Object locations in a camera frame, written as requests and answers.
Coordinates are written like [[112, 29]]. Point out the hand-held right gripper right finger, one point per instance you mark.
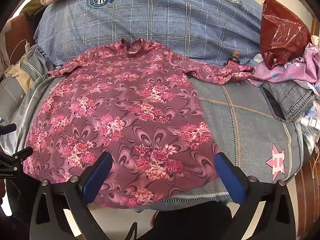
[[231, 180]]

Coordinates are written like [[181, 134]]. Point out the red plastic bag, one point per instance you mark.
[[282, 30]]

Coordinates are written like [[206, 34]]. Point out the grey beige checked pillow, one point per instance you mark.
[[17, 80]]

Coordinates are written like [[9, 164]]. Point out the pink floral shirt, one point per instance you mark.
[[125, 105]]

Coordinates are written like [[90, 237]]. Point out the wooden bed frame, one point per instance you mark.
[[308, 192]]

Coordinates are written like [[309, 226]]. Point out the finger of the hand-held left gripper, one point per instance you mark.
[[8, 129], [23, 153]]

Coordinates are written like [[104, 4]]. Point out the grey-blue striped blanket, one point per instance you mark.
[[240, 120]]

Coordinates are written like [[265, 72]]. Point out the clear plastic packet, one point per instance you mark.
[[310, 127]]

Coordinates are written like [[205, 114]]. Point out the grey denim garment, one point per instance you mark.
[[292, 98]]

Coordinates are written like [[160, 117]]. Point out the pile of light clothes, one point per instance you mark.
[[300, 66]]

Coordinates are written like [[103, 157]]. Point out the person's dark clothing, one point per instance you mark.
[[190, 220]]

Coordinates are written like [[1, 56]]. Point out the blue plaid quilt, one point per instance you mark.
[[162, 17]]

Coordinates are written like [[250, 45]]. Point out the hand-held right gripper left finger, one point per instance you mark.
[[98, 175]]

